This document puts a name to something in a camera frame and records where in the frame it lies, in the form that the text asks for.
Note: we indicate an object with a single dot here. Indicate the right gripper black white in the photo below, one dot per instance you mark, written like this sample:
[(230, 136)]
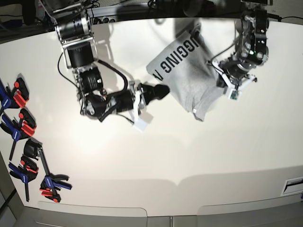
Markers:
[(143, 94)]

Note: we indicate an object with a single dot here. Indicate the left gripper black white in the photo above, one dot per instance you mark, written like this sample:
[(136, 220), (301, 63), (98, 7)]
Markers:
[(233, 75)]

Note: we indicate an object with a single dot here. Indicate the grey T-shirt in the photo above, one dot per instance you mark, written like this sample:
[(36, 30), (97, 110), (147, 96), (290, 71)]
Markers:
[(182, 66)]

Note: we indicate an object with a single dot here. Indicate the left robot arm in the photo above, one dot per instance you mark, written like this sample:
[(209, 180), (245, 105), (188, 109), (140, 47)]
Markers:
[(248, 50)]

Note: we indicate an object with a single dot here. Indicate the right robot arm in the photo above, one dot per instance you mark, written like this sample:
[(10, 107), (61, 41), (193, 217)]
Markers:
[(79, 51)]

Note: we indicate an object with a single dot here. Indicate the white label plate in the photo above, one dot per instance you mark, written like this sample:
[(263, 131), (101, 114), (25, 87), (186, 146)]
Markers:
[(292, 186)]

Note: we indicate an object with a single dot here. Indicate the top bar clamp blue red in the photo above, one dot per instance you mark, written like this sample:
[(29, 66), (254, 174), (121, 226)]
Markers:
[(14, 98)]

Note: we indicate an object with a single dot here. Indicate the long bar clamp blue red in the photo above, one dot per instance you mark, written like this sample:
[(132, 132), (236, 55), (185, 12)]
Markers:
[(51, 183)]

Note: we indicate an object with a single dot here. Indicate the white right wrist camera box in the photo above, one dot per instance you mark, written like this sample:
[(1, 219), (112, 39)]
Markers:
[(142, 121)]

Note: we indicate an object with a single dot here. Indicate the aluminium frame rail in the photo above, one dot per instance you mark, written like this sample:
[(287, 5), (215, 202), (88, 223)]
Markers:
[(110, 12)]

